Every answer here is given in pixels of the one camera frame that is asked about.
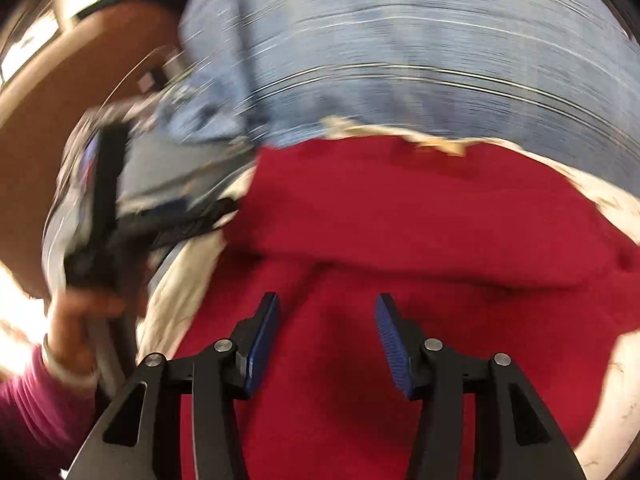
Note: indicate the cream printed bed sheet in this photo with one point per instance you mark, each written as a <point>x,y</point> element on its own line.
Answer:
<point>620,410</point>

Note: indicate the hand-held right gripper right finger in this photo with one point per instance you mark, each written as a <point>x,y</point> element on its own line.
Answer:
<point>392,345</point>

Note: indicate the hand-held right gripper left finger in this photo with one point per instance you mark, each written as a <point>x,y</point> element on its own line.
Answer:
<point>262,340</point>

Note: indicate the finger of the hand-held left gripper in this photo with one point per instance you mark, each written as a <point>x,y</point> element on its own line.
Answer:
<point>185,227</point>

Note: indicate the person's left hand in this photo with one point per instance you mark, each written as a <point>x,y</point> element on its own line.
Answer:
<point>80,330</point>

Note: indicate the red knit garment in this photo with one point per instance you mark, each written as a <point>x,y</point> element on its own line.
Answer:
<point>400,220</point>

